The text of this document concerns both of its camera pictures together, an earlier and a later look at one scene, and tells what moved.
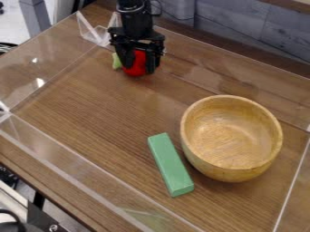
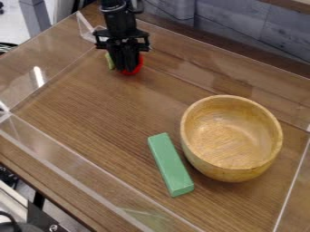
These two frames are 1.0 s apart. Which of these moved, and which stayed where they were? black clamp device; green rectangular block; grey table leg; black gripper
Moved: black gripper
Stayed: black clamp device; green rectangular block; grey table leg
